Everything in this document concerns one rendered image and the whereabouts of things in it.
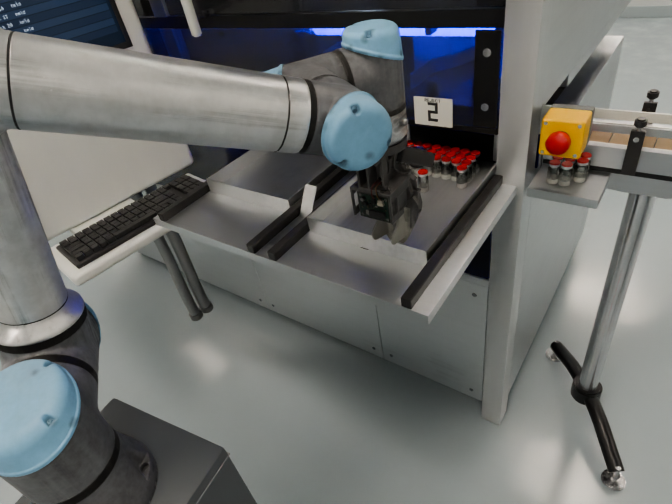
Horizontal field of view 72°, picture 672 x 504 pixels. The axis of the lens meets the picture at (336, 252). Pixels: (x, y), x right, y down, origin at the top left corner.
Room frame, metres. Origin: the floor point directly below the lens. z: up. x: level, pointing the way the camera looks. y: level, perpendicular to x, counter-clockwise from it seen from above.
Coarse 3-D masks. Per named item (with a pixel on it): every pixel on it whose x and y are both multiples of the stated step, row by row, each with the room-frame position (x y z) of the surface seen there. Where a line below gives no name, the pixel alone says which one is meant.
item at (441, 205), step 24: (480, 168) 0.87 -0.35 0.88; (336, 192) 0.84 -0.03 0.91; (432, 192) 0.82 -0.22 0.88; (456, 192) 0.80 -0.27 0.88; (312, 216) 0.78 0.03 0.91; (336, 216) 0.80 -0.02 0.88; (360, 216) 0.79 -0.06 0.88; (432, 216) 0.74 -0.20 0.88; (456, 216) 0.68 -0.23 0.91; (360, 240) 0.69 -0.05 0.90; (384, 240) 0.65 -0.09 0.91; (408, 240) 0.68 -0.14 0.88; (432, 240) 0.66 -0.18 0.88
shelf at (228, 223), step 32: (512, 192) 0.76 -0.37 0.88; (160, 224) 0.94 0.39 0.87; (192, 224) 0.89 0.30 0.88; (224, 224) 0.86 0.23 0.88; (256, 224) 0.84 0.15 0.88; (480, 224) 0.68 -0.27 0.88; (256, 256) 0.73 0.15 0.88; (288, 256) 0.70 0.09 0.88; (320, 256) 0.68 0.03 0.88; (352, 256) 0.67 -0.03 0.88; (384, 256) 0.65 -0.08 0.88; (352, 288) 0.58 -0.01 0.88; (384, 288) 0.57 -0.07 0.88; (448, 288) 0.54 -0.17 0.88
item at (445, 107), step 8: (416, 96) 0.93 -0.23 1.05; (416, 104) 0.93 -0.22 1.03; (424, 104) 0.91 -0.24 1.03; (440, 104) 0.89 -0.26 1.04; (448, 104) 0.88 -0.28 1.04; (416, 112) 0.93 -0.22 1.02; (424, 112) 0.91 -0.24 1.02; (440, 112) 0.89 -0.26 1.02; (448, 112) 0.88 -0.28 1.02; (416, 120) 0.93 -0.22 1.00; (424, 120) 0.92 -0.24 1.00; (440, 120) 0.89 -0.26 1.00; (448, 120) 0.88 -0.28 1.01
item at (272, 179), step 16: (240, 160) 1.11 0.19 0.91; (256, 160) 1.14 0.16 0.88; (272, 160) 1.12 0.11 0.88; (288, 160) 1.10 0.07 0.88; (304, 160) 1.08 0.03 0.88; (320, 160) 1.07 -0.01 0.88; (224, 176) 1.06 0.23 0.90; (240, 176) 1.07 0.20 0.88; (256, 176) 1.05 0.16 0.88; (272, 176) 1.03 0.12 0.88; (288, 176) 1.02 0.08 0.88; (304, 176) 1.00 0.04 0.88; (320, 176) 0.94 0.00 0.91; (224, 192) 0.99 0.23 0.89; (240, 192) 0.95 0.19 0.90; (256, 192) 0.91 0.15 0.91; (272, 192) 0.96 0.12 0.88; (288, 192) 0.94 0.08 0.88; (272, 208) 0.89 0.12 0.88; (288, 208) 0.85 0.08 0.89
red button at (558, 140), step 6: (558, 132) 0.72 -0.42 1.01; (564, 132) 0.72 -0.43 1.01; (552, 138) 0.72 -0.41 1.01; (558, 138) 0.71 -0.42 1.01; (564, 138) 0.71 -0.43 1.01; (546, 144) 0.72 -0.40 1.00; (552, 144) 0.71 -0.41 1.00; (558, 144) 0.71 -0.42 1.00; (564, 144) 0.70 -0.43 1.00; (570, 144) 0.71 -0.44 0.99; (552, 150) 0.71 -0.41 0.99; (558, 150) 0.71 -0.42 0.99; (564, 150) 0.70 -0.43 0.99
